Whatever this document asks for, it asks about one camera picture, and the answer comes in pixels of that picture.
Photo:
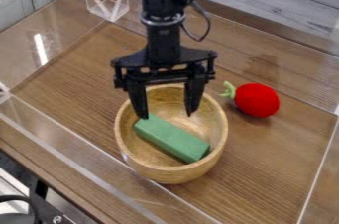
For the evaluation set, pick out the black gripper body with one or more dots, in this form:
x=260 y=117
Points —
x=165 y=61

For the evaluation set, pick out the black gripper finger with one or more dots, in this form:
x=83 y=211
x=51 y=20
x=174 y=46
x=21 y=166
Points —
x=194 y=88
x=138 y=98

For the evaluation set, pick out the green rectangular block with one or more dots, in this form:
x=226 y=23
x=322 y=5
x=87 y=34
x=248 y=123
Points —
x=171 y=139

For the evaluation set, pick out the brown wooden bowl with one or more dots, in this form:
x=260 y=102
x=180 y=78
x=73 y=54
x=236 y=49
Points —
x=208 y=124

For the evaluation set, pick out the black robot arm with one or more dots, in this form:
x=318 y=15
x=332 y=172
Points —
x=166 y=13

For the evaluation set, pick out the red plush strawberry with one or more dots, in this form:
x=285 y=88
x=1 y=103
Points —
x=254 y=98

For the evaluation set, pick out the clear acrylic front wall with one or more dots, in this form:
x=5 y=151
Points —
x=63 y=137

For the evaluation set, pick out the black table clamp bracket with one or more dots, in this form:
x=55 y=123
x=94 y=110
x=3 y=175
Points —
x=25 y=205

